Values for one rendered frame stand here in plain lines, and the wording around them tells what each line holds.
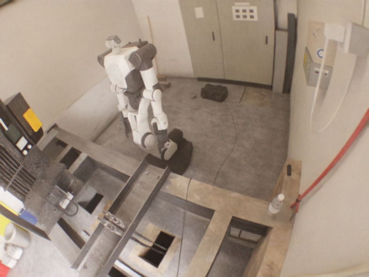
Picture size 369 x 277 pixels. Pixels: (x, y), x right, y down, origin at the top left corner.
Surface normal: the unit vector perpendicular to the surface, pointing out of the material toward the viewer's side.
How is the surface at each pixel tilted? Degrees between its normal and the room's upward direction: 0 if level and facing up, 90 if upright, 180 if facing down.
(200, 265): 0
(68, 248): 0
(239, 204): 0
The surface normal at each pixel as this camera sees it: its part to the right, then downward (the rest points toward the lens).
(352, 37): -0.44, 0.70
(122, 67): 0.16, 0.62
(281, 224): -0.19, -0.69
